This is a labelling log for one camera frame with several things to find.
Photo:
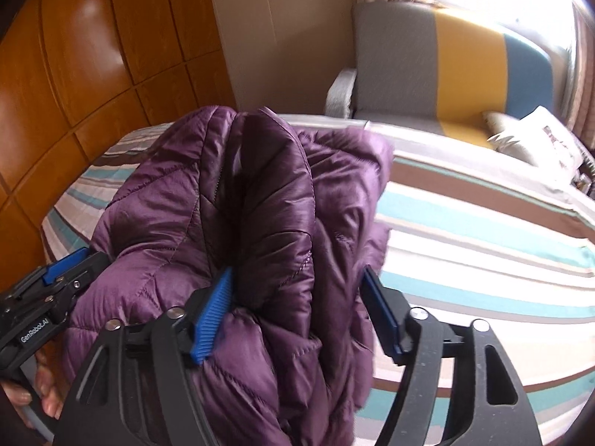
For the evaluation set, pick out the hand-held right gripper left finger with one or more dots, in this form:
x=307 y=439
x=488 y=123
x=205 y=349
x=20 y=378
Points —
x=211 y=320

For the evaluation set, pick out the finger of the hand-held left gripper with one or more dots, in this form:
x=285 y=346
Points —
x=86 y=276
x=65 y=265

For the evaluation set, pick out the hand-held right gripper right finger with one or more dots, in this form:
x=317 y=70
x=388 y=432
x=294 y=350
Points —
x=381 y=311

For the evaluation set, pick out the purple quilted puffer jacket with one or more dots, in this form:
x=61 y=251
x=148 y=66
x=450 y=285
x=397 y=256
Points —
x=260 y=195

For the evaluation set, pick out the person's left hand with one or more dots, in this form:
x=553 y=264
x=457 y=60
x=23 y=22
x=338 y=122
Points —
x=49 y=381

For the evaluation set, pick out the striped bed sheet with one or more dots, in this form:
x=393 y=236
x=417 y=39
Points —
x=465 y=241

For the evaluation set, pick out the orange wooden wardrobe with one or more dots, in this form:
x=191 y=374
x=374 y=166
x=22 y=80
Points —
x=93 y=55

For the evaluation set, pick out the white printed pillow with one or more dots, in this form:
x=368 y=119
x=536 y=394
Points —
x=534 y=144

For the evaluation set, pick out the grey yellow blue sofa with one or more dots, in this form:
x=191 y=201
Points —
x=465 y=69

